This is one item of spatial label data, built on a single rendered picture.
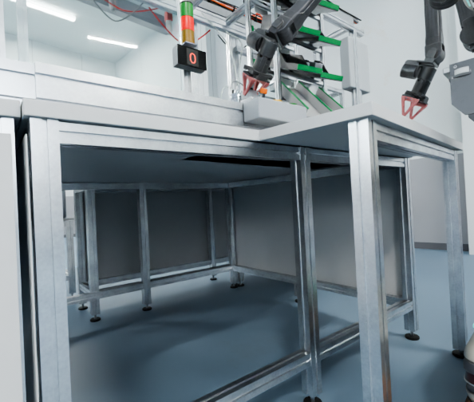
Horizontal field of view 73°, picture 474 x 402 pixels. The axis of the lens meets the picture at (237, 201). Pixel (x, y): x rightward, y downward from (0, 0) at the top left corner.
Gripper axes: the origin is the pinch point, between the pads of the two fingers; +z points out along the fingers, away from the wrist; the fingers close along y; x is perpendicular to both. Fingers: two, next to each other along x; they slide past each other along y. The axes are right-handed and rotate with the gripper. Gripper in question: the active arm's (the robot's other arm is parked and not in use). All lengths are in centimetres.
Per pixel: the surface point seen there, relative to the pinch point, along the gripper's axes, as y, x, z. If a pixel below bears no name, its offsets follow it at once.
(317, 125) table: 18, 49, -10
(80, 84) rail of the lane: 64, 24, 0
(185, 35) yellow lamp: 21.1, -21.1, -9.4
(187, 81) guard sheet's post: 18.9, -14.1, 4.8
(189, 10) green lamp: 19.6, -26.4, -17.0
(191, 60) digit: 19.4, -14.4, -3.1
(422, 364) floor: -52, 96, 58
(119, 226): 2, -79, 138
